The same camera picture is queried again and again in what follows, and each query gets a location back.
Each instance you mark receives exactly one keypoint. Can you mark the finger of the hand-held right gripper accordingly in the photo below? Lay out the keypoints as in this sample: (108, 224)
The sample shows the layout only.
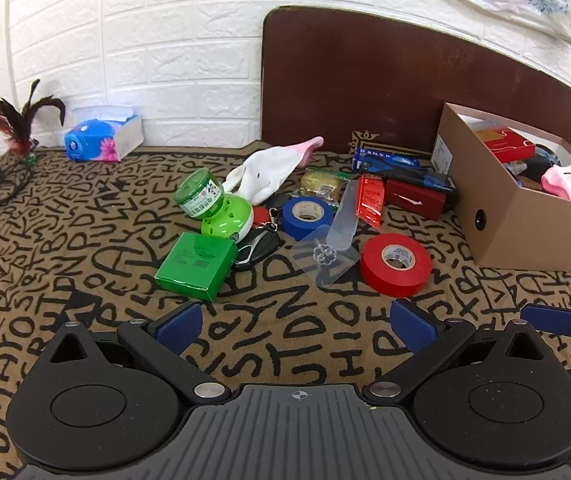
(555, 320)

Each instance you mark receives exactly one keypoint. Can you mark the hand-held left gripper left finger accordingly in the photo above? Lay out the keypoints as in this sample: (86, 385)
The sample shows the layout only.
(180, 326)

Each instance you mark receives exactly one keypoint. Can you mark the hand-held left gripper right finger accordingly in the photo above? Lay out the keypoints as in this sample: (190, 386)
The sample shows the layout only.
(410, 326)

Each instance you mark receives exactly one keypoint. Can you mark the black car key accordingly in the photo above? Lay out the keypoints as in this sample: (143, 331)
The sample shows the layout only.
(260, 247)

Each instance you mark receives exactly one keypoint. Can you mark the brown cardboard box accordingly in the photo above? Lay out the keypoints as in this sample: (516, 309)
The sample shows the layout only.
(495, 220)

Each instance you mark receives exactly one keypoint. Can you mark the green mosquito repellent device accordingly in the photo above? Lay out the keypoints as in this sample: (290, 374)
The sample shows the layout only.
(225, 215)

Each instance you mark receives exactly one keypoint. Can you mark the blue tape roll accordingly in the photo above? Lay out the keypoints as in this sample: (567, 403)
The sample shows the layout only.
(293, 225)

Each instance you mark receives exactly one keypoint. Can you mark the red tape roll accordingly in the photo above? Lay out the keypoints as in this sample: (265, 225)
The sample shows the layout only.
(380, 275)

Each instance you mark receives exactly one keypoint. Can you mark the green square box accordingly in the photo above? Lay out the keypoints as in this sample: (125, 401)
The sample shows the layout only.
(195, 265)

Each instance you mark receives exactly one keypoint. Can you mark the clear packet with flower hook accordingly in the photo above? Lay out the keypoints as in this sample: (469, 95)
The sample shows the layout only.
(335, 270)

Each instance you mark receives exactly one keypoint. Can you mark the dark red box white mark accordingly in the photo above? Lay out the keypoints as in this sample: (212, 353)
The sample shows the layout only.
(415, 200)

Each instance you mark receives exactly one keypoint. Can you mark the red sachet packet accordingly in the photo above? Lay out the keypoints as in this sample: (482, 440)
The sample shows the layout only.
(370, 200)

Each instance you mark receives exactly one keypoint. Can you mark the red key tag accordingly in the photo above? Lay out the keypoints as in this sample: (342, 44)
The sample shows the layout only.
(263, 216)

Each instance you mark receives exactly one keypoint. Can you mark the white pink glove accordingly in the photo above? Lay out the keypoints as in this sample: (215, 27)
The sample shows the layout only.
(565, 182)
(265, 175)

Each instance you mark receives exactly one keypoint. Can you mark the black and blue packet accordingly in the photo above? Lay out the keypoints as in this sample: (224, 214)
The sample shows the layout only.
(425, 179)

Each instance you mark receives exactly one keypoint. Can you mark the black pouch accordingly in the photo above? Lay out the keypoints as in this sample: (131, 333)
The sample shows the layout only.
(540, 162)

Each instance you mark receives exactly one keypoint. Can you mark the black key fob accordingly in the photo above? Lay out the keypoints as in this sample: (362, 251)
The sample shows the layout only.
(278, 201)

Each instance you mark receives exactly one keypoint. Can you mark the blue blister packet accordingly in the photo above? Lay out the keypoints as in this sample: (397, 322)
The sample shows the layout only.
(385, 160)

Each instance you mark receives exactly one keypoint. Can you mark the yellow snack packet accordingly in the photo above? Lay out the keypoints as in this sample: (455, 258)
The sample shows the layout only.
(320, 182)

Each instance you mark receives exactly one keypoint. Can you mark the red flat box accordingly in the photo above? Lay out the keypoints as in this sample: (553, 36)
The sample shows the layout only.
(505, 147)

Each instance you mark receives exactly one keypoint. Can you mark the blue floral tissue box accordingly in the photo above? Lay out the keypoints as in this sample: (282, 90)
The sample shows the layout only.
(95, 142)

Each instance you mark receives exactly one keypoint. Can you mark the dark red feather toy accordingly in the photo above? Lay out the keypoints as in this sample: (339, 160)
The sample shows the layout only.
(22, 130)

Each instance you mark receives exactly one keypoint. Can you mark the dark brown wooden headboard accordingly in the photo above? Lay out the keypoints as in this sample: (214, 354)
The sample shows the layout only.
(365, 75)

